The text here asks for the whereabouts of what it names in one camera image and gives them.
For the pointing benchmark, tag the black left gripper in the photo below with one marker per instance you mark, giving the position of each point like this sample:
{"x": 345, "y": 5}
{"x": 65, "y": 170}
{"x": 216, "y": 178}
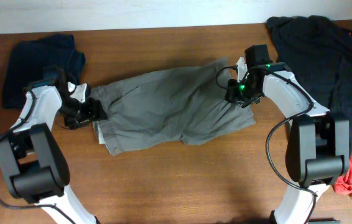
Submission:
{"x": 94, "y": 110}

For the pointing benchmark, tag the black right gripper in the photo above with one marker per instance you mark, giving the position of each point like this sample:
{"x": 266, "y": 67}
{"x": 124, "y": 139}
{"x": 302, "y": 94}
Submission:
{"x": 232, "y": 95}

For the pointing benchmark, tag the grey shorts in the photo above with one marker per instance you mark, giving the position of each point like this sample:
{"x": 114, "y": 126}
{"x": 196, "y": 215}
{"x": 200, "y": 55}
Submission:
{"x": 178, "y": 104}

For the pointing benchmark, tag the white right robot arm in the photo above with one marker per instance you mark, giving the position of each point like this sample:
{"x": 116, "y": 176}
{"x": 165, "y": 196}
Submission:
{"x": 318, "y": 146}

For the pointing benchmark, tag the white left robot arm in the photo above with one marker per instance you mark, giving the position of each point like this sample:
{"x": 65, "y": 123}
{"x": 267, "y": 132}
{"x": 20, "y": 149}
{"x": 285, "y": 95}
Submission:
{"x": 31, "y": 161}

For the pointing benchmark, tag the folded dark navy garment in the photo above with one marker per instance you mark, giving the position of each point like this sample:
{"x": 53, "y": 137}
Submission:
{"x": 29, "y": 58}

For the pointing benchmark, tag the black t-shirt with white print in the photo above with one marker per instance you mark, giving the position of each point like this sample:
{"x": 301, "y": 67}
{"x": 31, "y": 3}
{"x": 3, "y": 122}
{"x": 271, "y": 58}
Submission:
{"x": 320, "y": 54}

